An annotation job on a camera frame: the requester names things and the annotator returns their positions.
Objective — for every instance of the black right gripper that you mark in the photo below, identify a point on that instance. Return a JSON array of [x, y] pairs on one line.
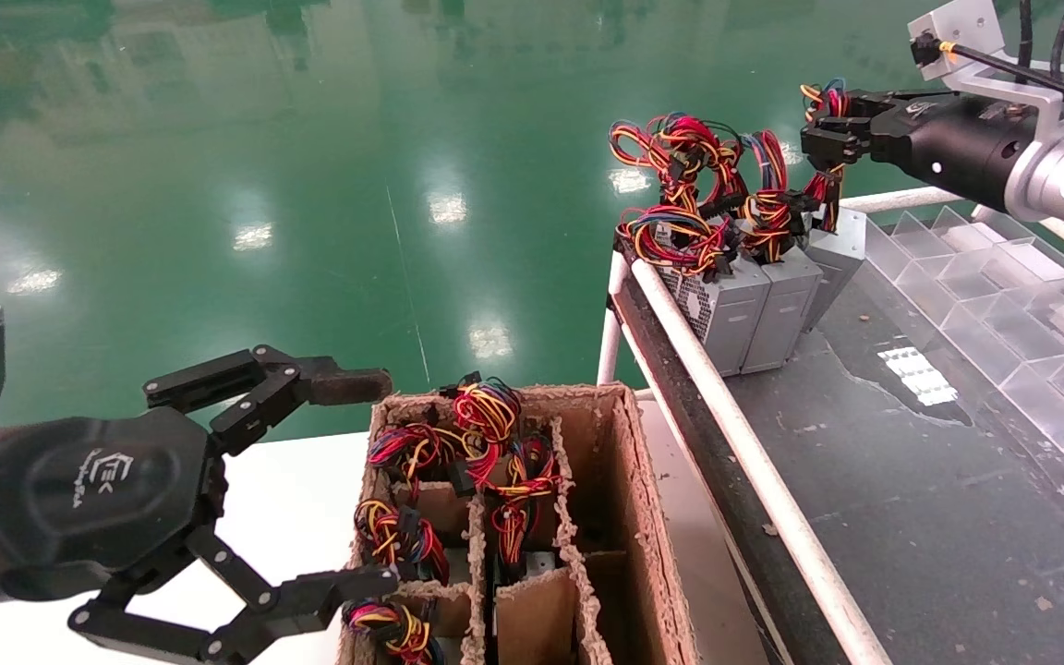
[[957, 143]]

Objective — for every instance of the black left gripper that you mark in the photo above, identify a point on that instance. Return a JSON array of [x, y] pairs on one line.
[[98, 489]]

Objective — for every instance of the grey power supply honeycomb grille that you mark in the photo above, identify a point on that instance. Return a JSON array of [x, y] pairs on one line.
[[726, 314]]

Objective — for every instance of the clear acrylic divider tray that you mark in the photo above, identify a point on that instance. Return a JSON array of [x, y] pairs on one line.
[[1003, 305]]

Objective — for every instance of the brown partitioned cardboard box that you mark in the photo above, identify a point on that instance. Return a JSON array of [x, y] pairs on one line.
[[643, 517]]

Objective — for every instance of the right wrist camera silver box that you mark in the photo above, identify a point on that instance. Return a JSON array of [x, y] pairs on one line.
[[957, 32]]

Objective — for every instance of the white pipe cart frame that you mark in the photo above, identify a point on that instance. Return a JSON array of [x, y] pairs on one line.
[[726, 416]]

